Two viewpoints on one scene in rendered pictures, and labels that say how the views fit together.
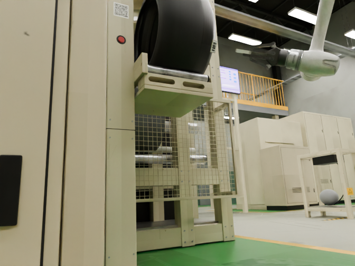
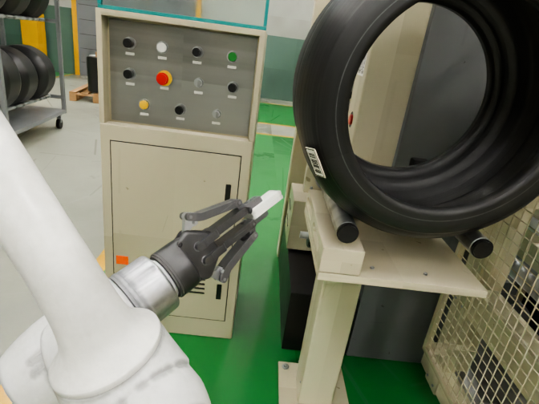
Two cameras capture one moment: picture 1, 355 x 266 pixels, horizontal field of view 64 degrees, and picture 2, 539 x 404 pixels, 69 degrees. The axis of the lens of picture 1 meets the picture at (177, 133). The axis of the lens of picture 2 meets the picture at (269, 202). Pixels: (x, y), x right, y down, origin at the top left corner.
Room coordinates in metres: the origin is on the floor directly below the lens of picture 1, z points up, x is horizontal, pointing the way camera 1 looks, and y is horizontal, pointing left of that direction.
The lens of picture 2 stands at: (1.49, -0.89, 1.23)
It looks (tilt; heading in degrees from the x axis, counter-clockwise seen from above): 22 degrees down; 114
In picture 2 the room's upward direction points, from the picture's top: 8 degrees clockwise
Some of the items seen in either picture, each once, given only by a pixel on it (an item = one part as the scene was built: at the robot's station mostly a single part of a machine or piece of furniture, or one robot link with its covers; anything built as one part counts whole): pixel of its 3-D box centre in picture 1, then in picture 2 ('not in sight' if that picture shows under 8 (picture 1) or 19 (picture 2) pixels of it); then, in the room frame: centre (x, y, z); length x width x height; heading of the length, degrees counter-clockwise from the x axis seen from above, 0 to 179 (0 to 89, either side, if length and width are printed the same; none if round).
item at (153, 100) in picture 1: (165, 103); (381, 244); (1.40, 0.06, 0.80); 0.37 x 0.36 x 0.02; 27
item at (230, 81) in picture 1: (226, 79); not in sight; (5.32, -1.05, 2.60); 0.60 x 0.05 x 0.55; 118
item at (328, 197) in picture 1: (330, 183); not in sight; (3.61, -1.88, 0.40); 0.60 x 0.35 x 0.80; 28
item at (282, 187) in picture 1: (288, 177); not in sight; (5.93, -2.25, 0.62); 0.90 x 0.56 x 1.25; 118
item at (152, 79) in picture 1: (176, 86); (330, 224); (1.27, -0.01, 0.83); 0.36 x 0.09 x 0.06; 117
